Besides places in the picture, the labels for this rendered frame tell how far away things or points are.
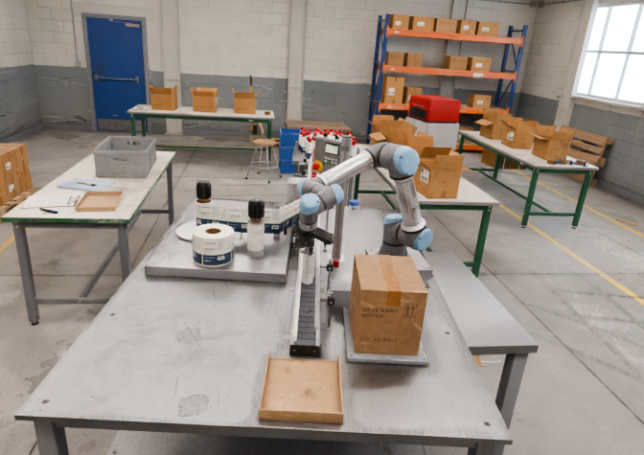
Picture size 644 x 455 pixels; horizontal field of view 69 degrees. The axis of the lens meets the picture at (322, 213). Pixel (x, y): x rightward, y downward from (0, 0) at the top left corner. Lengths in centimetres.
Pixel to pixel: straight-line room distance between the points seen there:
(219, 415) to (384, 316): 65
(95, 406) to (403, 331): 105
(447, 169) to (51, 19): 824
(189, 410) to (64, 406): 38
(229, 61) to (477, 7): 510
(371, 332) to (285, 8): 853
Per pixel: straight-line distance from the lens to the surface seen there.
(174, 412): 163
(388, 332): 179
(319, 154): 243
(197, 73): 989
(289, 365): 177
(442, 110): 779
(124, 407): 168
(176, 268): 235
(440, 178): 395
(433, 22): 965
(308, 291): 212
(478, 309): 230
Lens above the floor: 193
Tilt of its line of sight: 20 degrees down
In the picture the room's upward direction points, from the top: 4 degrees clockwise
